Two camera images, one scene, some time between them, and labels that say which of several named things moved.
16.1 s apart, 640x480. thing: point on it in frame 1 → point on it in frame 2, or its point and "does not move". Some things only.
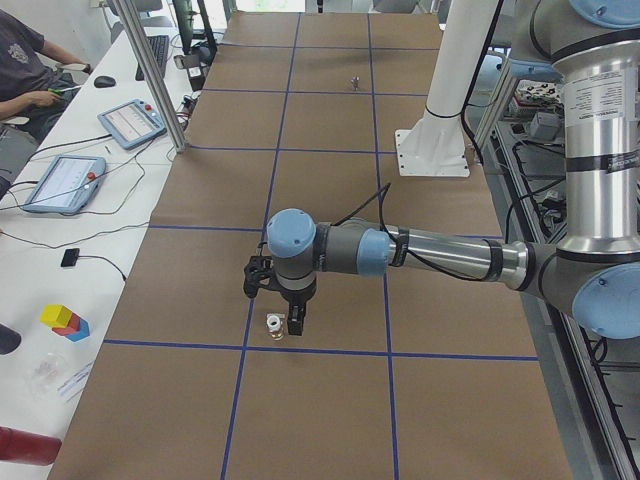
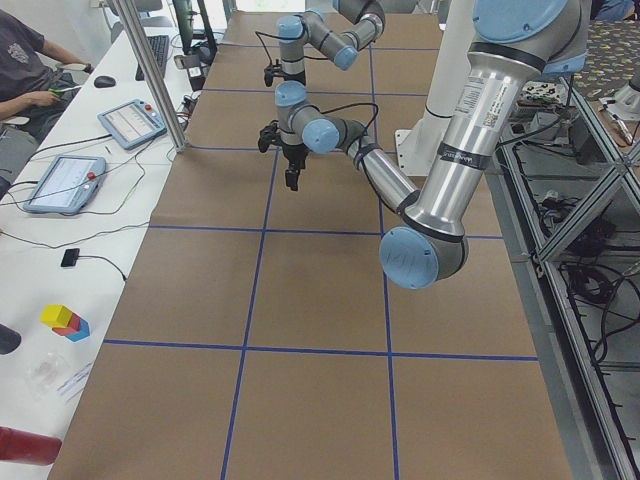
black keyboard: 160,48 does not move
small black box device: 70,257 does not move
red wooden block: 72,327 does not move
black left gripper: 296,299 → 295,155
